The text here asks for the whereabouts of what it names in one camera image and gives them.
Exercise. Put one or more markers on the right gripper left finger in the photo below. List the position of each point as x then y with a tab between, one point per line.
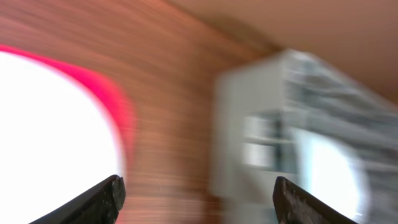
100	204

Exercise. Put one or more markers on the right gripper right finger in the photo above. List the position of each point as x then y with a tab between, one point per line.
295	205

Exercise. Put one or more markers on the light blue plate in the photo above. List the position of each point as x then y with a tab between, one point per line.
57	139

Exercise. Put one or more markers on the light blue bowl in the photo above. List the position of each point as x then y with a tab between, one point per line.
332	172

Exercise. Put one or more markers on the grey dishwasher rack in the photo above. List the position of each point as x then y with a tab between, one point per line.
258	106

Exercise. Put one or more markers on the red serving tray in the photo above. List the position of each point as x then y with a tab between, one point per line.
110	94

